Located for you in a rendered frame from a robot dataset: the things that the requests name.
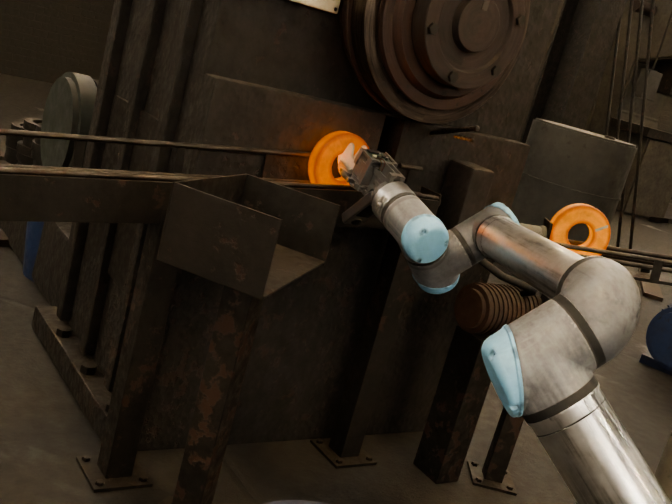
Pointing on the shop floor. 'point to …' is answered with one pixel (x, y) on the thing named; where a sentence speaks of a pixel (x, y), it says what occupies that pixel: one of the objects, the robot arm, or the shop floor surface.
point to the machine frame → (227, 69)
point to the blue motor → (659, 342)
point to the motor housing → (466, 377)
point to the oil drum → (570, 175)
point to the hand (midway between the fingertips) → (342, 157)
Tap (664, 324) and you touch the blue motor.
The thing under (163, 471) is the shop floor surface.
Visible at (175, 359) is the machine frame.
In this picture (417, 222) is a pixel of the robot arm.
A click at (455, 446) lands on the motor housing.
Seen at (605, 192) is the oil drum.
